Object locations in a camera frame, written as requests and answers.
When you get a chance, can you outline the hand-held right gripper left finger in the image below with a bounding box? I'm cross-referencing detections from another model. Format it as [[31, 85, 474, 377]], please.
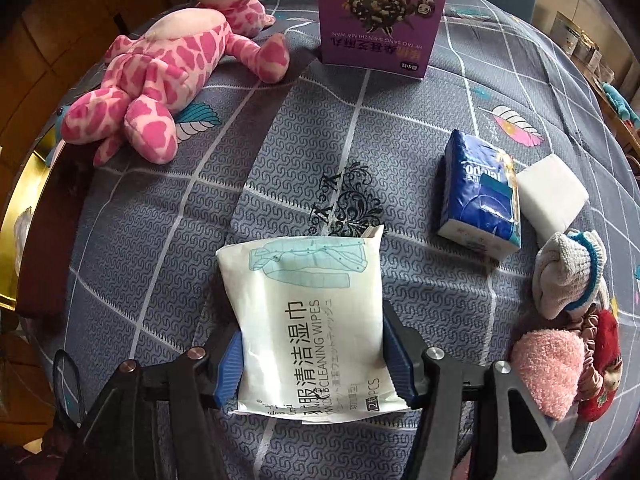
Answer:
[[55, 332, 246, 480]]

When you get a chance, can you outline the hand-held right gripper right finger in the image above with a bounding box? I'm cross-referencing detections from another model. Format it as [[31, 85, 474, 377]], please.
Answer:
[[382, 300, 576, 480]]

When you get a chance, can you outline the white wet wipes pack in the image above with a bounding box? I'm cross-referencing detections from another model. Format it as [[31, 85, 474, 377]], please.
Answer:
[[216, 225, 408, 423]]

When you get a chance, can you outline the pink fluffy towel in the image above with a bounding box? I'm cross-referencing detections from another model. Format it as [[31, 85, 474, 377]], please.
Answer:
[[510, 329, 586, 421]]

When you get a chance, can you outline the blue tissue pack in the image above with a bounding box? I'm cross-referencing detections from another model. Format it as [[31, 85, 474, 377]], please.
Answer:
[[436, 129, 523, 261]]

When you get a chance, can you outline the white sponge block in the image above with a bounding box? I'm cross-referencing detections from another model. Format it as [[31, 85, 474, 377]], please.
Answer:
[[515, 152, 590, 242]]

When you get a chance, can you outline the gold tray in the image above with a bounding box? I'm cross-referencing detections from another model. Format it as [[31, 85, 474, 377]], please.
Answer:
[[0, 135, 96, 321]]

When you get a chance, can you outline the pink scrunchie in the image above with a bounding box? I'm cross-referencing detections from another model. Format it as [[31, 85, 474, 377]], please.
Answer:
[[565, 310, 601, 401]]

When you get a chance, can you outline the red cloth doll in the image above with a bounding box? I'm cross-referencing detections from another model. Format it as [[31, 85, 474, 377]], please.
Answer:
[[577, 309, 623, 423]]

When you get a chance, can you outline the grey checked tablecloth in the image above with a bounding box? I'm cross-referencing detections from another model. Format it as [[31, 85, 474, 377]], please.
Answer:
[[15, 0, 640, 480]]

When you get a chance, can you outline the pink spotted giraffe plush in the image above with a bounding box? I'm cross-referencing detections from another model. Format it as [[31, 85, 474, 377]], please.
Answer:
[[60, 0, 291, 167]]

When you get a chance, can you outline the wooden side shelf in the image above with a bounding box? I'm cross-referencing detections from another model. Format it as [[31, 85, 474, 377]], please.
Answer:
[[550, 0, 640, 171]]

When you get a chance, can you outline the teal plush toy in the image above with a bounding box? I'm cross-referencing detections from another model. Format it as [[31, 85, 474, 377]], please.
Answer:
[[602, 82, 640, 126]]

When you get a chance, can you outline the purple printed carton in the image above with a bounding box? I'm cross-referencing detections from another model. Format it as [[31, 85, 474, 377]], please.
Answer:
[[315, 0, 452, 82]]

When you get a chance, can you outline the row of small packets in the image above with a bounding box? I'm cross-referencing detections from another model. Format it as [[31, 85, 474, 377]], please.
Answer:
[[552, 10, 616, 81]]

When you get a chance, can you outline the wooden cabinet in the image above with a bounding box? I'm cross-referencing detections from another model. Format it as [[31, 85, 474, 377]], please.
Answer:
[[0, 0, 211, 161]]

